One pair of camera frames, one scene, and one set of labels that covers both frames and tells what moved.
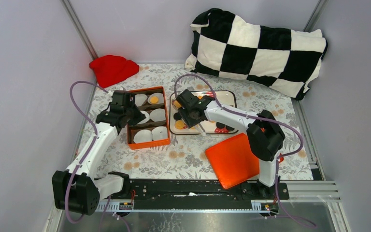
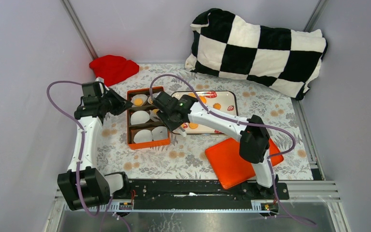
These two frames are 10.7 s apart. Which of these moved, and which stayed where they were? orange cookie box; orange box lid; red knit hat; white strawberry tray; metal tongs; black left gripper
Moved: metal tongs; black left gripper
Stayed: white strawberry tray; red knit hat; orange box lid; orange cookie box
